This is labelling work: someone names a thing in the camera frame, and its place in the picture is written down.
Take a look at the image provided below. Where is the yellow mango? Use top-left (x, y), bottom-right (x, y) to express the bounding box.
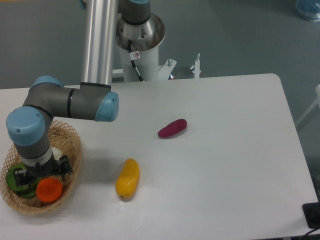
top-left (115, 158), bottom-right (140, 199)

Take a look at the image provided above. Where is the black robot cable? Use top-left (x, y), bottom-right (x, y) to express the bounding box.
top-left (127, 39), bottom-right (145, 83)

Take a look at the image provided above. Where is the woven wicker basket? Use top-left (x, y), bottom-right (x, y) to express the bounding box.
top-left (0, 120), bottom-right (82, 215)

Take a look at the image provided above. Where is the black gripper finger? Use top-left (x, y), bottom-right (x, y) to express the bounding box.
top-left (13, 168), bottom-right (36, 192)
top-left (56, 155), bottom-right (73, 181)

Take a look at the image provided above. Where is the orange fruit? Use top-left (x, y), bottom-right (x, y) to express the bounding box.
top-left (35, 177), bottom-right (63, 203)

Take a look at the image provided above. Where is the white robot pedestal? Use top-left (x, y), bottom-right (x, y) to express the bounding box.
top-left (115, 13), bottom-right (177, 82)

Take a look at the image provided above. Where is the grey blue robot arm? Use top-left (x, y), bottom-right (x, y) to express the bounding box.
top-left (6, 0), bottom-right (151, 189)

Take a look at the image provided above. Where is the white frame at right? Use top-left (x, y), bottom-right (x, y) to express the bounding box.
top-left (295, 84), bottom-right (320, 131)

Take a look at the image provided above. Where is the purple sweet potato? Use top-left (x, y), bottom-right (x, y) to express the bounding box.
top-left (157, 118), bottom-right (188, 139)

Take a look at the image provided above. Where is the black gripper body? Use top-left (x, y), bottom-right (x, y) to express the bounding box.
top-left (24, 157), bottom-right (59, 179)

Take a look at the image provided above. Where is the green bok choy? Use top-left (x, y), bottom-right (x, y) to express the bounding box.
top-left (5, 146), bottom-right (64, 199)

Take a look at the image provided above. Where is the black device at edge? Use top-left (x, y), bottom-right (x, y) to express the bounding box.
top-left (302, 202), bottom-right (320, 229)

